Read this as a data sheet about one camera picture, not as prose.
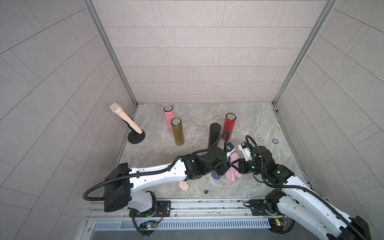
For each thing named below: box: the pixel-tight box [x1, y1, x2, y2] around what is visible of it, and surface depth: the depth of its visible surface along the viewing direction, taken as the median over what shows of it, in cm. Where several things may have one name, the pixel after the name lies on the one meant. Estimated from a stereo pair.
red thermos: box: [222, 112, 237, 140], surface depth 84 cm
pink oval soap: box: [178, 181, 189, 191], surface depth 79 cm
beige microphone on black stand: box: [110, 103, 146, 144], surface depth 85 cm
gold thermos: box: [171, 117, 185, 146], surface depth 84 cm
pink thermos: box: [163, 104, 175, 133], surface depth 88 cm
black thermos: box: [208, 122, 222, 148], surface depth 80 cm
